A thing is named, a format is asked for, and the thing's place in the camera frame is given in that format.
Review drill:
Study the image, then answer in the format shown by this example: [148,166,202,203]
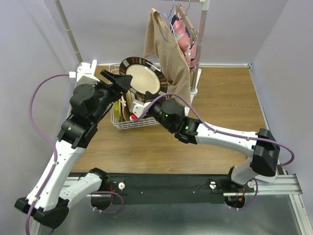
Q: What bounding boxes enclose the orange woven bamboo tray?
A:
[118,99,124,119]

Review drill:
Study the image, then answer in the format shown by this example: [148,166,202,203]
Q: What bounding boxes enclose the green polka dot plate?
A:
[113,101,120,118]

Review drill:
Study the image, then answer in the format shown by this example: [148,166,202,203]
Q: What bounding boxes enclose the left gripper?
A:
[90,69,133,124]

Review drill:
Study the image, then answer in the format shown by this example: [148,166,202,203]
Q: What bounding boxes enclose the bird pattern plate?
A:
[123,94,131,120]
[132,94,144,102]

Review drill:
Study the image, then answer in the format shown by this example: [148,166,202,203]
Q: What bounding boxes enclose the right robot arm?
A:
[146,92,280,192]

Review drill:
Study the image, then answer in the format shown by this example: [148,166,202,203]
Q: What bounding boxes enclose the white clothes rack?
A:
[54,0,210,100]

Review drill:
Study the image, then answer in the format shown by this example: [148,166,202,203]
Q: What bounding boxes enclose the white leaf pattern plate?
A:
[126,91,135,107]

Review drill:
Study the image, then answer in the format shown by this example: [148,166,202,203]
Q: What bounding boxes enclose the pink patterned garment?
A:
[170,13,196,74]

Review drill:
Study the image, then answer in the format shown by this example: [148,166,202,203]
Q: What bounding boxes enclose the wooden clip hanger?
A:
[175,3,199,43]

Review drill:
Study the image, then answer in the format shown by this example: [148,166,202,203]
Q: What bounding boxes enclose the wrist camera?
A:
[130,100,151,122]
[68,60,100,87]

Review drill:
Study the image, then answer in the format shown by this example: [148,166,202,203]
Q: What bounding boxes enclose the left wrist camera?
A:
[68,60,100,87]

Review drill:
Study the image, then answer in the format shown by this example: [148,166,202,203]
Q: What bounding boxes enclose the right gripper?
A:
[142,91,174,133]

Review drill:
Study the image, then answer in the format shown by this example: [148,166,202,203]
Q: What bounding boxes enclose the grey folded cloth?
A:
[259,175,277,184]

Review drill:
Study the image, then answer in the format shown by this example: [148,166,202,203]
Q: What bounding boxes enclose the blue wire hanger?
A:
[157,0,176,37]

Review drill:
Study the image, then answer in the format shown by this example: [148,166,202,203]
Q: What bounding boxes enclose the black rimmed striped plate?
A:
[119,56,168,99]

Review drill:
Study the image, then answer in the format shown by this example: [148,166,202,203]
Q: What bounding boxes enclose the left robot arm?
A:
[15,70,133,234]

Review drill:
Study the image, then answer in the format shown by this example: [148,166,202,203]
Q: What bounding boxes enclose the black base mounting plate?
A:
[80,168,255,206]

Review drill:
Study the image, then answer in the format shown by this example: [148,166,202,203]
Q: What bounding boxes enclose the green yellow woven mat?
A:
[121,97,129,121]

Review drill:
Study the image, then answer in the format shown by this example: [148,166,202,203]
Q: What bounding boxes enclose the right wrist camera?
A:
[130,100,151,122]

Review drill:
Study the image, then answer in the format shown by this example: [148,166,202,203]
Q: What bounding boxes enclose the white wire dish rack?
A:
[108,59,161,130]

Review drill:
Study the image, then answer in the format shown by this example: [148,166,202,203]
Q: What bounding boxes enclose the beige t-shirt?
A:
[143,8,191,104]

